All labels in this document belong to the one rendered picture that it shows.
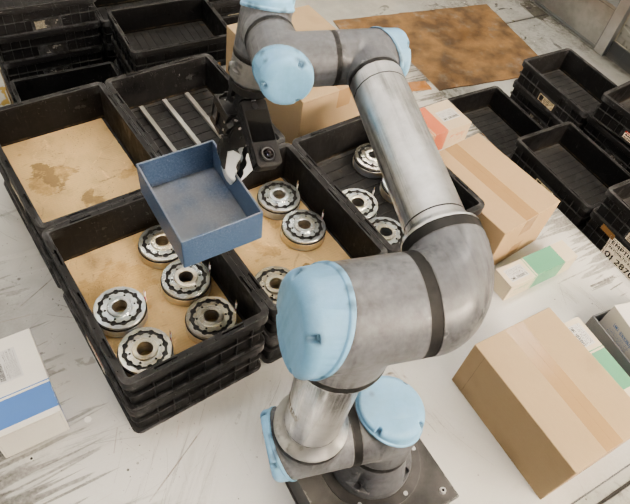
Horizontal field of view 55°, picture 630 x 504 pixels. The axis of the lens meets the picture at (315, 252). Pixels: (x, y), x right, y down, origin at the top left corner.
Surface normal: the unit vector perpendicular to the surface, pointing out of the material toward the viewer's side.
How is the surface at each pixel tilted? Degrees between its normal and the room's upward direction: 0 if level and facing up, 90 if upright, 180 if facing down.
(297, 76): 88
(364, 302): 22
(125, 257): 0
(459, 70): 0
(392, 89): 8
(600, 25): 90
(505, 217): 0
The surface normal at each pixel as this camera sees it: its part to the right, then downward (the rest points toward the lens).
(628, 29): -0.86, 0.32
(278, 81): 0.27, 0.75
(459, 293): 0.36, -0.26
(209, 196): 0.10, -0.61
